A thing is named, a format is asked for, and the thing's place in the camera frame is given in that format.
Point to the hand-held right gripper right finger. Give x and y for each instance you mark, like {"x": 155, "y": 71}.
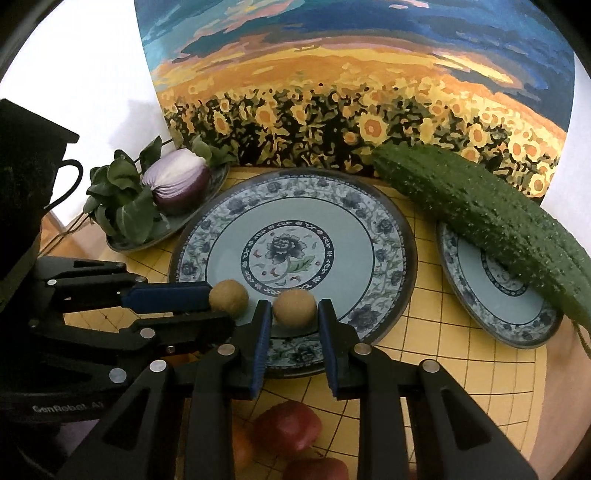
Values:
{"x": 328, "y": 350}

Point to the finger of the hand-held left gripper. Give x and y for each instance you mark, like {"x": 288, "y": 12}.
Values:
{"x": 184, "y": 332}
{"x": 166, "y": 297}

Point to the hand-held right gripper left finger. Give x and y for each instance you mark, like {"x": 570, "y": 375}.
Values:
{"x": 259, "y": 350}

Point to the brown kiwi fruit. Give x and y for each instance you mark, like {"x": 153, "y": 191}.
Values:
{"x": 294, "y": 308}
{"x": 230, "y": 299}

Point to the large blue floral plate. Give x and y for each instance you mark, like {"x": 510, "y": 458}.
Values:
{"x": 323, "y": 230}

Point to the plain green plate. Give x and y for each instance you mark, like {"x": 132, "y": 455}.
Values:
{"x": 175, "y": 221}

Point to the red apple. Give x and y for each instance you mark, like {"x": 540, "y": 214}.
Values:
{"x": 316, "y": 470}
{"x": 286, "y": 427}

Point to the green leafy vegetable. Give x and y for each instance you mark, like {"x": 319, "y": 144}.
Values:
{"x": 124, "y": 198}

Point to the yellow grid board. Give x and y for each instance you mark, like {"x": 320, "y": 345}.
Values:
{"x": 443, "y": 369}

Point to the halved red onion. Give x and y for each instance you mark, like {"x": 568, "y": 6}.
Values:
{"x": 178, "y": 182}

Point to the small blue floral plate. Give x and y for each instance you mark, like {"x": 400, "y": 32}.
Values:
{"x": 489, "y": 295}

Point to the bumpy green cucumber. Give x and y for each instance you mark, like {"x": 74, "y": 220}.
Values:
{"x": 461, "y": 203}

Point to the sunflower field painting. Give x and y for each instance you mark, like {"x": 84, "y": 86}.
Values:
{"x": 346, "y": 69}

